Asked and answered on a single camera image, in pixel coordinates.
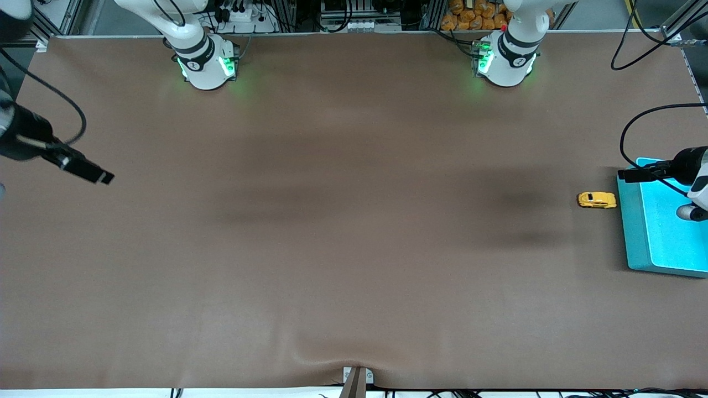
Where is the yellow beetle toy car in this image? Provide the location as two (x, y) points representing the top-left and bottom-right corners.
(577, 191), (617, 210)

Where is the teal plastic storage box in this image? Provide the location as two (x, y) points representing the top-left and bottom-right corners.
(617, 158), (708, 278)

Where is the white power strip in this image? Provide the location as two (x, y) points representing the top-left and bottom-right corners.
(213, 4), (277, 34)

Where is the orange snack bag pile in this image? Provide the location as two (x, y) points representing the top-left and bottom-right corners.
(441, 0), (554, 31)

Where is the brown table mat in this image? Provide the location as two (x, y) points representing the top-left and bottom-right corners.
(0, 32), (708, 390)

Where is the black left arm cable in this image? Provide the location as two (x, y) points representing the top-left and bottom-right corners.
(611, 0), (708, 197)

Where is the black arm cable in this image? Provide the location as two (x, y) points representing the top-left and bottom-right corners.
(611, 0), (708, 197)
(0, 50), (87, 145)

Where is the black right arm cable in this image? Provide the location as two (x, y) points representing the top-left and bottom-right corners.
(0, 50), (87, 145)

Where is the aluminium profile frame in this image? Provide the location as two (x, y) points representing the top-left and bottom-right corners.
(661, 0), (708, 45)
(30, 0), (84, 50)

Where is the aluminium profile post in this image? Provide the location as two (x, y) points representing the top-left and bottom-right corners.
(277, 0), (302, 31)
(420, 0), (449, 31)

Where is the grey metal table bracket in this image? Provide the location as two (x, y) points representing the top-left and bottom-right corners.
(343, 366), (374, 385)

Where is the brown camera pole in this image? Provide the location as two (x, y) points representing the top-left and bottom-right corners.
(339, 367), (367, 398)

